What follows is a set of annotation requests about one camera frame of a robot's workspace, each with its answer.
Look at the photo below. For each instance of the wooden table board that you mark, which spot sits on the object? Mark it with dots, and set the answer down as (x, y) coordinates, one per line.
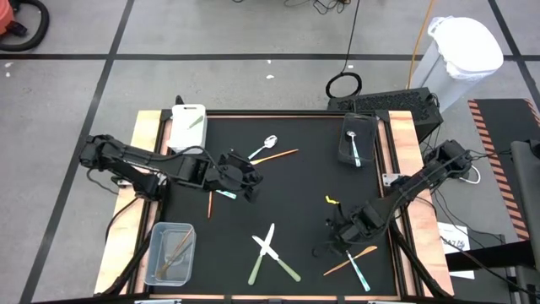
(114, 253)
(403, 126)

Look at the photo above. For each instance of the black perforated computer case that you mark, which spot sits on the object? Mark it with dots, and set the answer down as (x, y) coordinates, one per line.
(388, 103)

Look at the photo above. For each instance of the black bar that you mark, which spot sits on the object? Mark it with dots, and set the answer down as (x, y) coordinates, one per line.
(485, 255)

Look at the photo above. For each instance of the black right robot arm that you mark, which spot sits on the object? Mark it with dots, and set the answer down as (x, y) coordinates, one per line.
(422, 177)

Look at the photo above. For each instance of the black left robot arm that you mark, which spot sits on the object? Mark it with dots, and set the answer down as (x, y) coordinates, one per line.
(126, 158)

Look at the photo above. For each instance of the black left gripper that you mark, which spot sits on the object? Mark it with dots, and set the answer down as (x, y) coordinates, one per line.
(230, 173)

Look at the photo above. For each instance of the clear plastic container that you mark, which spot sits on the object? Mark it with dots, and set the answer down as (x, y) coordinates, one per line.
(154, 253)

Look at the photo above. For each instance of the yellow tag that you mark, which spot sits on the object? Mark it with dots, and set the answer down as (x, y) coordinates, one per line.
(332, 199)

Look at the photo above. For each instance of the black post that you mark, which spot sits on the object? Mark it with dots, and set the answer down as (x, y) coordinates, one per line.
(179, 100)

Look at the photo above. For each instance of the black orange striped mat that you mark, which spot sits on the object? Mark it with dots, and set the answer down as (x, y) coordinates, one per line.
(506, 118)

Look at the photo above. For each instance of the trash can with white bag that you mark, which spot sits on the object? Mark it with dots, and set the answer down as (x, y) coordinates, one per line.
(464, 50)

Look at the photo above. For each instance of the black frame strut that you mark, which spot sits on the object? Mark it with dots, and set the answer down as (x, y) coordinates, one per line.
(417, 262)
(131, 262)

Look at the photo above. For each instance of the grey panel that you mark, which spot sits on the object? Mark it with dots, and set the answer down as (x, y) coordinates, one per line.
(527, 190)

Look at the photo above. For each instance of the white plastic bin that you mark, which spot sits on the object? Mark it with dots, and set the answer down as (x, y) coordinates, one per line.
(181, 126)

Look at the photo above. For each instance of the orange vacuum cleaner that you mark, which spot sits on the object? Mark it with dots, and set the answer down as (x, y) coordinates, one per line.
(6, 17)

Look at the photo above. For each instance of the white paper sheet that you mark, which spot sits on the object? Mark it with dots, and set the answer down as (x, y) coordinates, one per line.
(453, 236)

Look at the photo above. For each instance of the wooden utensil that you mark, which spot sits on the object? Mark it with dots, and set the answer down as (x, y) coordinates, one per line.
(183, 251)
(175, 253)

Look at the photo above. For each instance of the black mesh bin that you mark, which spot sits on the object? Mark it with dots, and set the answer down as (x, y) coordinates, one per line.
(367, 139)

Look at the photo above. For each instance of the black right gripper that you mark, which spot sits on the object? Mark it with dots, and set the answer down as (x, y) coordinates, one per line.
(358, 226)

